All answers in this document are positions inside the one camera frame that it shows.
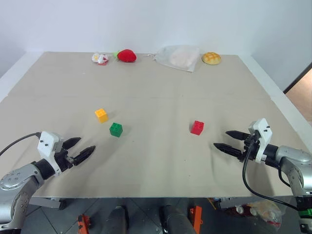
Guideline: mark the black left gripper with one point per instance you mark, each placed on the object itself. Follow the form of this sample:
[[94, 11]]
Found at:
[[64, 159]]

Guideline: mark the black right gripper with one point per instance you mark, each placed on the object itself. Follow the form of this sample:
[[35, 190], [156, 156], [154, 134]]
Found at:
[[250, 150]]

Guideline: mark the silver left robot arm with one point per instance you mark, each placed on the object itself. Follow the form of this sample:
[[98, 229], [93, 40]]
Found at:
[[17, 179]]

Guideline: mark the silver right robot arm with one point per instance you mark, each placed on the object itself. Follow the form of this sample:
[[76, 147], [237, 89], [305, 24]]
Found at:
[[293, 154]]

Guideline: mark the red toy building block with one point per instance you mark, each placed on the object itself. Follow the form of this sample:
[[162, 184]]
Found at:
[[197, 128]]

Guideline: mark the yellow toy building block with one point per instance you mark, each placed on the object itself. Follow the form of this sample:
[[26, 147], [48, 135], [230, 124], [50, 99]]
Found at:
[[101, 116]]

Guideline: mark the green toy building block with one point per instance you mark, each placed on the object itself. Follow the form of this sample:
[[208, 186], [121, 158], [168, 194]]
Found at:
[[116, 130]]

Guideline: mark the orange black clamp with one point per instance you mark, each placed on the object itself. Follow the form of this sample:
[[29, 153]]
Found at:
[[84, 224], [197, 215]]

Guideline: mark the clear plastic bag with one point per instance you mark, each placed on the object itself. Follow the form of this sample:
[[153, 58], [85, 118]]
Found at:
[[265, 213]]

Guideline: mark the beige table cover sheet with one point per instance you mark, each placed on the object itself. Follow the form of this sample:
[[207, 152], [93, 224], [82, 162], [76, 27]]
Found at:
[[151, 80], [156, 165]]

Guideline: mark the dark rounded shape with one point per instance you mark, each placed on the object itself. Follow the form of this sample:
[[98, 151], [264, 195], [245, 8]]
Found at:
[[118, 219], [174, 219]]

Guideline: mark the yellow toy bread bun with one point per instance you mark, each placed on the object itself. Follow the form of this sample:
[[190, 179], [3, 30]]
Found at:
[[211, 58]]

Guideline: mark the white and red crumpled toy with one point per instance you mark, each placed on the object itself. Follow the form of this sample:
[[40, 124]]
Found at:
[[100, 58]]

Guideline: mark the green black device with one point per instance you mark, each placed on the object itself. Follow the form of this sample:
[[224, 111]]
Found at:
[[304, 207]]

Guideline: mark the red plush strawberry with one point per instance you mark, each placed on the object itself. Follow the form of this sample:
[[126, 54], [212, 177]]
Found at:
[[126, 56]]

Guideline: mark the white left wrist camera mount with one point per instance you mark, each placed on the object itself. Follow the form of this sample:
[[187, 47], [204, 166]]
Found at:
[[46, 144]]

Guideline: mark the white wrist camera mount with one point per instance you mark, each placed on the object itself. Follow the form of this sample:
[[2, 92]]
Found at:
[[264, 131], [46, 144]]

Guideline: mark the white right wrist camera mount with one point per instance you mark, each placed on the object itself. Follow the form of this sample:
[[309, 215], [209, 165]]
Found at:
[[264, 131]]

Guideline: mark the grey metal table bracket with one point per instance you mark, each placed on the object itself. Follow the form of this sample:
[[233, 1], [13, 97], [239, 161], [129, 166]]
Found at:
[[46, 202]]

